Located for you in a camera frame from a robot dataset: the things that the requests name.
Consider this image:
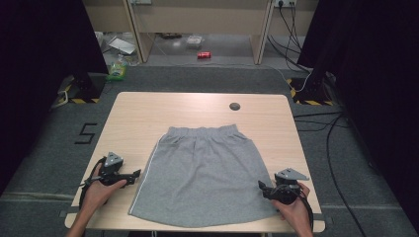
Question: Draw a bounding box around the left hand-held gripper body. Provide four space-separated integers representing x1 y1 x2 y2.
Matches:
98 151 133 189

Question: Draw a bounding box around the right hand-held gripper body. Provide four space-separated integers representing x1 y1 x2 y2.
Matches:
269 167 310 205

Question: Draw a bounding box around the person's right hand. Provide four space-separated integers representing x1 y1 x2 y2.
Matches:
271 182 312 225

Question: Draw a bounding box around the person's left hand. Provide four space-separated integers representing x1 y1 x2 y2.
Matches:
81 179 128 211

